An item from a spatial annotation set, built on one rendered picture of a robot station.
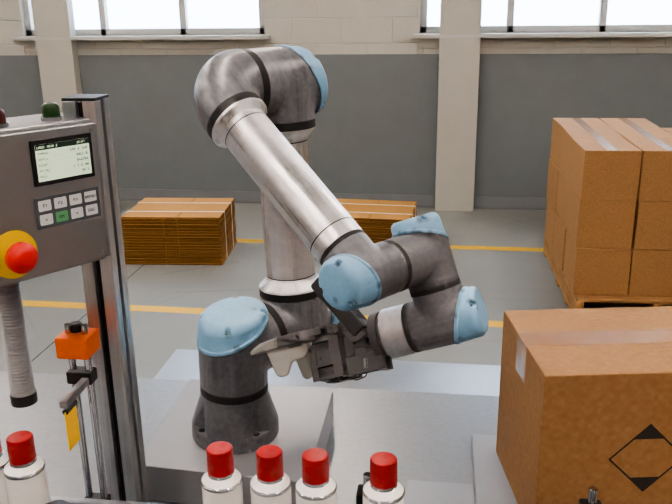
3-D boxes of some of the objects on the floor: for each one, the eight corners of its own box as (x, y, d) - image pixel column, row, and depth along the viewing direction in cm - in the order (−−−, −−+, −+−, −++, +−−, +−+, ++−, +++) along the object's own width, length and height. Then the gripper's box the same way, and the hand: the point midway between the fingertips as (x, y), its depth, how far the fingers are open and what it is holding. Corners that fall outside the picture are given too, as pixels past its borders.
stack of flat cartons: (123, 264, 506) (118, 217, 496) (147, 240, 556) (143, 197, 546) (222, 265, 502) (219, 217, 492) (237, 240, 552) (235, 197, 542)
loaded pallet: (740, 330, 395) (768, 154, 368) (571, 324, 405) (586, 152, 377) (671, 255, 509) (689, 116, 481) (540, 252, 518) (550, 116, 490)
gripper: (372, 365, 111) (246, 394, 119) (407, 369, 123) (291, 396, 131) (361, 306, 113) (239, 338, 121) (397, 316, 125) (283, 345, 133)
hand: (269, 349), depth 126 cm, fingers open, 7 cm apart
